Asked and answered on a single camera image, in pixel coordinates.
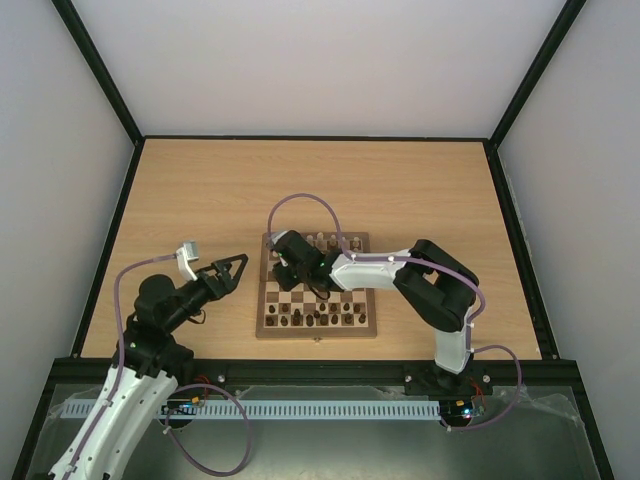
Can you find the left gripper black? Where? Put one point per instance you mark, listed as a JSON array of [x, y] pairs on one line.
[[226, 283]]

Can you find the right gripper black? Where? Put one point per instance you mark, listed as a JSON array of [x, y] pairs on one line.
[[280, 270]]

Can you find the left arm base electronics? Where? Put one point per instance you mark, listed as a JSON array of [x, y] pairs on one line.
[[183, 407]]

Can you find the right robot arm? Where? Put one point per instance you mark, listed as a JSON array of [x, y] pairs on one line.
[[442, 291]]

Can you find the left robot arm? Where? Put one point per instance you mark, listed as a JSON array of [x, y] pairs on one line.
[[147, 367]]

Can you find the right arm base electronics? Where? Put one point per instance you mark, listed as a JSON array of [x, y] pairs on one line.
[[469, 410]]

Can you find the wooden chess board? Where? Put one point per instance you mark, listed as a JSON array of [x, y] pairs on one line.
[[299, 313]]

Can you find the dark pieces front row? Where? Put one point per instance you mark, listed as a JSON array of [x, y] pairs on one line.
[[309, 320]]

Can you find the dark pieces row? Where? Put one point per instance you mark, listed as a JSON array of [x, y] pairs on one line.
[[309, 320], [308, 308]]

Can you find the dark pieces back row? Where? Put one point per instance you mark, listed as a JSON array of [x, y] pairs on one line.
[[308, 308]]

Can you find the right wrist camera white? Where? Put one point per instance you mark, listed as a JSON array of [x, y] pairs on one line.
[[270, 242]]

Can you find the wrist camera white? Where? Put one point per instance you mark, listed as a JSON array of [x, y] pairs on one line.
[[186, 254], [270, 242]]

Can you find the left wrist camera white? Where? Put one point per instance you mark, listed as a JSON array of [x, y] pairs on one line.
[[186, 254]]

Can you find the grey slotted cable duct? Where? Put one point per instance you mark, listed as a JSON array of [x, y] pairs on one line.
[[420, 410]]

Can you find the black aluminium frame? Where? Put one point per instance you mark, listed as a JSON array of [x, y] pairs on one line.
[[551, 370]]

